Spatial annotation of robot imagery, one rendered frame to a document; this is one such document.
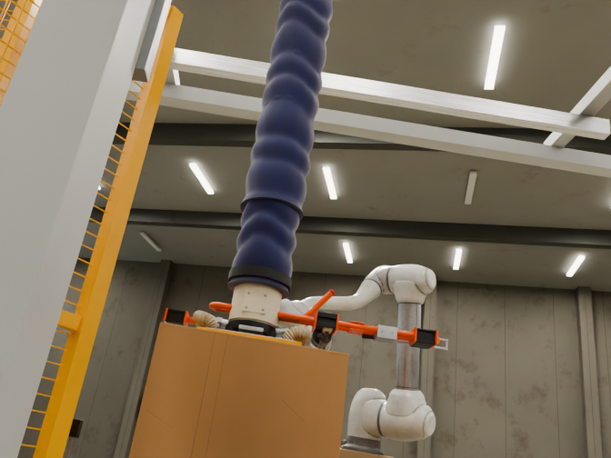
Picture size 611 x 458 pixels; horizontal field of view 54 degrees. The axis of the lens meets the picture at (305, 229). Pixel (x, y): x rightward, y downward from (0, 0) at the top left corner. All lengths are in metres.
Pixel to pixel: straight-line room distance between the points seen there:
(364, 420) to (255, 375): 0.97
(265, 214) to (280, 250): 0.14
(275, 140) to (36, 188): 1.29
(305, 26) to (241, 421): 1.58
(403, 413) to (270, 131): 1.29
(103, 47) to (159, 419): 1.06
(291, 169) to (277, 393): 0.82
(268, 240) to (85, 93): 1.06
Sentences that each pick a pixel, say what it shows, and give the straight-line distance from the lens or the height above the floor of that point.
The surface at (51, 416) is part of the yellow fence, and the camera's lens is 1.67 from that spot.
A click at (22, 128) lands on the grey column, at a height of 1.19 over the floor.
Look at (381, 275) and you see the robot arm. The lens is 2.74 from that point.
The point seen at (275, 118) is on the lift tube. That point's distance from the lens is 2.30.
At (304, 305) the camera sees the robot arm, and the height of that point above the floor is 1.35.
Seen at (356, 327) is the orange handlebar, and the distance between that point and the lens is 2.09.
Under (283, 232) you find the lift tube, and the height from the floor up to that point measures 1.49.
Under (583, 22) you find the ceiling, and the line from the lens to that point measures 8.38.
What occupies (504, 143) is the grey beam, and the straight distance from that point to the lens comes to 4.65.
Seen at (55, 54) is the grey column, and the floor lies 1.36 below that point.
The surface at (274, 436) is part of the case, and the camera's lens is 1.86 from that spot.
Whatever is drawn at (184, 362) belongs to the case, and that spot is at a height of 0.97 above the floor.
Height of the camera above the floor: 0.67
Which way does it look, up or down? 24 degrees up
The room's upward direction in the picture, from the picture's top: 8 degrees clockwise
